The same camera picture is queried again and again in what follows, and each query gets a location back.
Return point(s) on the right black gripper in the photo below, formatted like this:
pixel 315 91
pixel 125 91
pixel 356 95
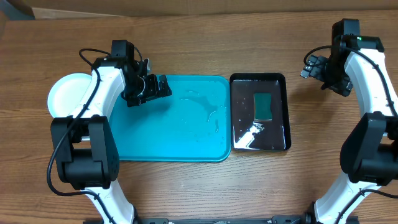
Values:
pixel 344 87

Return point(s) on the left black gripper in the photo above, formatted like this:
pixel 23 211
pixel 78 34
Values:
pixel 152 92

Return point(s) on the light blue round plate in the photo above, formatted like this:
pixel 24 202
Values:
pixel 66 94

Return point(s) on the green dish sponge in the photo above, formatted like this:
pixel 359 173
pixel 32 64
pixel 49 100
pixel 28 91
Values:
pixel 262 107

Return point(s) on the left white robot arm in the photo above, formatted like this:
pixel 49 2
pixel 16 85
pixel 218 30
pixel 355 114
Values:
pixel 85 159

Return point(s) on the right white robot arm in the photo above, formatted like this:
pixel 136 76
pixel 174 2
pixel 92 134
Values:
pixel 368 157

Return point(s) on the teal plastic serving tray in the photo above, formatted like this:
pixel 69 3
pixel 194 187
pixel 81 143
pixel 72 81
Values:
pixel 191 125

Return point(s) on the black rectangular water tray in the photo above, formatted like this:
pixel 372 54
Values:
pixel 249 134

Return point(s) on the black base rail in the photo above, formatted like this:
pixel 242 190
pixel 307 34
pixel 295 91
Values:
pixel 278 219

